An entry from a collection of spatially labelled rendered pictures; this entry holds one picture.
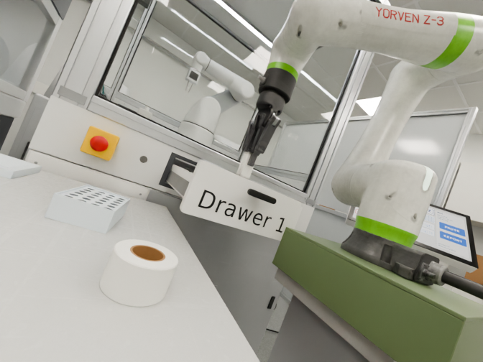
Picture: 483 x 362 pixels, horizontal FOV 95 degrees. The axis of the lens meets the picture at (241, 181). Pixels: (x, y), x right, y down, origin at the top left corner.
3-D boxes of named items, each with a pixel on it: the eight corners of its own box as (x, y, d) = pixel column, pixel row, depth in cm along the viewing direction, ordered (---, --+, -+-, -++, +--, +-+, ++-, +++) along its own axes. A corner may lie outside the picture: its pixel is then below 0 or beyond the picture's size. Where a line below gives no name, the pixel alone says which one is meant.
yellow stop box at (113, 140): (109, 161, 59) (119, 136, 60) (78, 151, 56) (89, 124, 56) (111, 160, 64) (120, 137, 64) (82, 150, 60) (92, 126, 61)
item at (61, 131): (303, 236, 104) (314, 207, 105) (27, 147, 55) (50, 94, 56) (225, 195, 188) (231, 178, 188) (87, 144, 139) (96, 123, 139)
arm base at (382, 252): (494, 314, 40) (504, 282, 40) (465, 309, 33) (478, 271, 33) (361, 253, 63) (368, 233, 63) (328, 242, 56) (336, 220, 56)
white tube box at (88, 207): (105, 234, 34) (115, 211, 35) (43, 217, 32) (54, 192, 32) (123, 215, 46) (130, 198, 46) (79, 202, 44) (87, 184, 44)
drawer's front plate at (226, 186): (286, 243, 57) (302, 202, 57) (180, 212, 43) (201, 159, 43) (282, 240, 58) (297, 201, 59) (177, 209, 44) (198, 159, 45)
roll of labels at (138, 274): (95, 268, 25) (109, 235, 25) (155, 271, 29) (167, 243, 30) (103, 309, 20) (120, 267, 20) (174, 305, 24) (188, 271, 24)
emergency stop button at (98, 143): (104, 154, 57) (110, 139, 57) (86, 147, 55) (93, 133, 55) (105, 154, 59) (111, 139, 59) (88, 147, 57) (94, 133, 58)
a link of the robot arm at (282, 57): (305, 52, 69) (274, 36, 67) (328, 25, 56) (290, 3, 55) (290, 94, 68) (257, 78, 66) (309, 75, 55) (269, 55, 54)
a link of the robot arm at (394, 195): (374, 235, 63) (397, 173, 64) (429, 254, 48) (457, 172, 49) (336, 220, 61) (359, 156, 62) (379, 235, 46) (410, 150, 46)
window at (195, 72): (304, 192, 102) (377, 5, 105) (95, 95, 61) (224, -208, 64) (302, 192, 103) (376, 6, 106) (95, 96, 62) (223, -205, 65)
